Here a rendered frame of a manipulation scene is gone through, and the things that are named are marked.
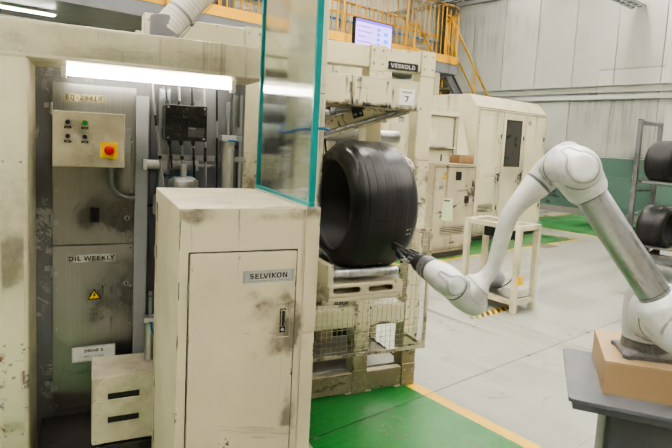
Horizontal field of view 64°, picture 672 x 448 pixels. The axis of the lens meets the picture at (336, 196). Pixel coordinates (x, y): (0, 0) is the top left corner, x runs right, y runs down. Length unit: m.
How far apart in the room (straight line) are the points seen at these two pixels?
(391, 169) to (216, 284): 1.03
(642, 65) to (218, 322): 13.01
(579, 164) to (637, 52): 12.34
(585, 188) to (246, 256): 1.05
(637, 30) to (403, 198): 12.22
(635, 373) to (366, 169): 1.20
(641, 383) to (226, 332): 1.39
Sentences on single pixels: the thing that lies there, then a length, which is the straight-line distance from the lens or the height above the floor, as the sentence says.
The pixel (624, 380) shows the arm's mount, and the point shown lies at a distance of 2.16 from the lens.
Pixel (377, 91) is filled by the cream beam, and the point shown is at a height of 1.71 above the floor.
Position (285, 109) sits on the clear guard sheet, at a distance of 1.78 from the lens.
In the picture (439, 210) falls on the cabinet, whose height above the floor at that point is 0.64.
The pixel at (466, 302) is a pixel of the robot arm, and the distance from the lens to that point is 2.05.
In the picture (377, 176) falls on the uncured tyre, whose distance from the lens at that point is 2.21.
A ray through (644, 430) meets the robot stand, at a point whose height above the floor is 0.53.
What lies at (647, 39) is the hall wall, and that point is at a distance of 14.06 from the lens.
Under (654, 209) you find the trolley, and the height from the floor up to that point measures 0.83.
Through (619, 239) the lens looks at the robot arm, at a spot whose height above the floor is 1.20.
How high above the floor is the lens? 1.46
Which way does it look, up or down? 6 degrees down
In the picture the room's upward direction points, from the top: 3 degrees clockwise
